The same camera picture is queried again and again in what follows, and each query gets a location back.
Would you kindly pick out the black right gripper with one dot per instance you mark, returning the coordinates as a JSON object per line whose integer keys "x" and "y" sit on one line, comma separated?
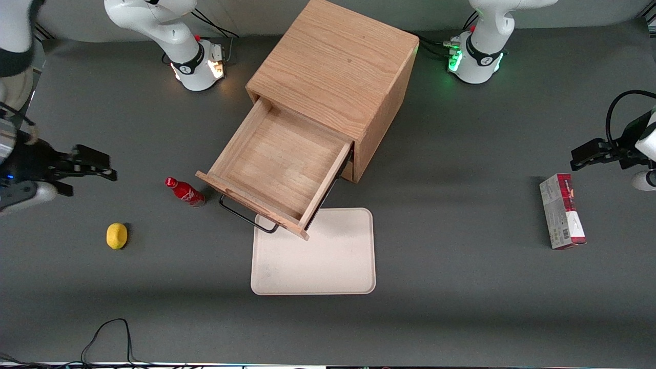
{"x": 32, "y": 161}

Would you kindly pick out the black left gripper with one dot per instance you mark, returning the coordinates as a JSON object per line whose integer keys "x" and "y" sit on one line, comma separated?
{"x": 626, "y": 150}

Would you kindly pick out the wooden drawer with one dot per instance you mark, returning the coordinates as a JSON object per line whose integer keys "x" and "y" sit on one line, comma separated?
{"x": 349, "y": 169}
{"x": 277, "y": 164}

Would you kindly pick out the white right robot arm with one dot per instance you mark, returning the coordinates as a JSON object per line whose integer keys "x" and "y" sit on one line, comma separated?
{"x": 174, "y": 36}

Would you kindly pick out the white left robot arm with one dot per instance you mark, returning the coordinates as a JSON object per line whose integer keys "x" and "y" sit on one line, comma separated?
{"x": 479, "y": 54}

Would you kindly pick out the oak wooden drawer cabinet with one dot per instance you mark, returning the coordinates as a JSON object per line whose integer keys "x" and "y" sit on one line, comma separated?
{"x": 338, "y": 56}

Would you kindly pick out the yellow lemon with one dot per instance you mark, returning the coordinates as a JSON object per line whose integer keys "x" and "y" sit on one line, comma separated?
{"x": 117, "y": 236}

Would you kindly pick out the red plaid cardboard box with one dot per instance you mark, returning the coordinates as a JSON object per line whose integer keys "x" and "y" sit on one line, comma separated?
{"x": 557, "y": 212}

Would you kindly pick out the red cola bottle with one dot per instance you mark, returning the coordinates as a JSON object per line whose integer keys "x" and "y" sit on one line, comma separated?
{"x": 185, "y": 192}

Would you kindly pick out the cream rectangular tray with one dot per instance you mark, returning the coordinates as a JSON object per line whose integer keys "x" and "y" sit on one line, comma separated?
{"x": 328, "y": 261}

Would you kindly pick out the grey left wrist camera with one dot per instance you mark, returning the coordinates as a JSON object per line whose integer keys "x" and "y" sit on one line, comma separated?
{"x": 643, "y": 180}

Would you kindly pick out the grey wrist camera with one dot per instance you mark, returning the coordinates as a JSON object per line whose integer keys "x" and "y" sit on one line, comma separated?
{"x": 643, "y": 180}
{"x": 25, "y": 196}

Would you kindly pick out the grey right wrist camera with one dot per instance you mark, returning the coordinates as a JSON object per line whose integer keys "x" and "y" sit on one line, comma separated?
{"x": 25, "y": 196}

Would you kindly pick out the black aluminium rail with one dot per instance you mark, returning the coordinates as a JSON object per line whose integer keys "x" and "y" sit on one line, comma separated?
{"x": 43, "y": 35}
{"x": 651, "y": 23}

